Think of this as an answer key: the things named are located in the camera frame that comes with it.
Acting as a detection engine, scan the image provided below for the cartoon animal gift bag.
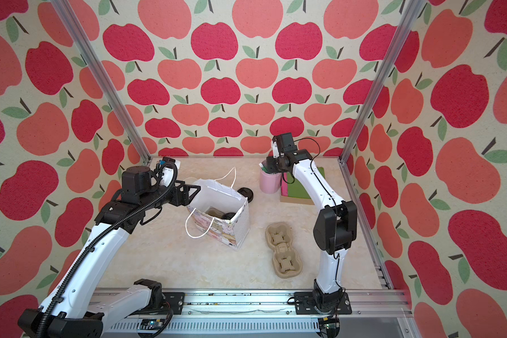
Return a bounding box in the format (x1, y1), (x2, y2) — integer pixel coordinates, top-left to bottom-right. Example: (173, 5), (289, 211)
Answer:
(184, 168), (250, 251)

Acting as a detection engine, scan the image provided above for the black cup lid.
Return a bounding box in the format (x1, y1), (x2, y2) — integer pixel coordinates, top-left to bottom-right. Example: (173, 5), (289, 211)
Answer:
(237, 187), (254, 203)
(221, 213), (236, 221)

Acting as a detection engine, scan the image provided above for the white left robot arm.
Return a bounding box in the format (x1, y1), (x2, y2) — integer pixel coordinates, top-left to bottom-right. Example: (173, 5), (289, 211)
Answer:
(18, 157), (201, 337)

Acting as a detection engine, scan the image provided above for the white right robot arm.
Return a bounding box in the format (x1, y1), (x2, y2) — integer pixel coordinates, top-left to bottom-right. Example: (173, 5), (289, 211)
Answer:
(266, 132), (357, 313)

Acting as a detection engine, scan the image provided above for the pink utensil holder cup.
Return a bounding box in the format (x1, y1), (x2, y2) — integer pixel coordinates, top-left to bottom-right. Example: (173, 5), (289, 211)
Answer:
(259, 168), (282, 194)

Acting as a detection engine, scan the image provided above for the green napkin stack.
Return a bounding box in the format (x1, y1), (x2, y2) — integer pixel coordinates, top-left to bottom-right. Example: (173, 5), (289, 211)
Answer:
(286, 166), (326, 200)

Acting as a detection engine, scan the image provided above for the cardboard two-cup carrier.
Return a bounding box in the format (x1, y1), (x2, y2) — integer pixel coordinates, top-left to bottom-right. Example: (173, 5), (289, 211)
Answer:
(265, 223), (303, 279)

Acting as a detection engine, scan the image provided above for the black corrugated cable conduit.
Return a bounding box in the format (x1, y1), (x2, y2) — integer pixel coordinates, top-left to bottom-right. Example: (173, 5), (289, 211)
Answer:
(35, 162), (179, 338)

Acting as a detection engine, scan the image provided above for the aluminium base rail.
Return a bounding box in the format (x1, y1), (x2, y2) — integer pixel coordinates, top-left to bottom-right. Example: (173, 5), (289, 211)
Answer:
(103, 289), (420, 337)

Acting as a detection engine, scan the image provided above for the right aluminium frame post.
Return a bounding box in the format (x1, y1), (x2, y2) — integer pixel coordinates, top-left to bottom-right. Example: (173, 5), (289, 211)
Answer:
(339, 0), (427, 168)

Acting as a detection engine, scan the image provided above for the aluminium frame post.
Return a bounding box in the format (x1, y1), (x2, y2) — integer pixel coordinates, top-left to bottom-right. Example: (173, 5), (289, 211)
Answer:
(339, 0), (427, 168)
(51, 0), (152, 165)

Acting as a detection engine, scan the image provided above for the left aluminium frame post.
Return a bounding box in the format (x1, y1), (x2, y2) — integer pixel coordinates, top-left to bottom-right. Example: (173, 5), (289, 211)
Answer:
(51, 0), (152, 165)

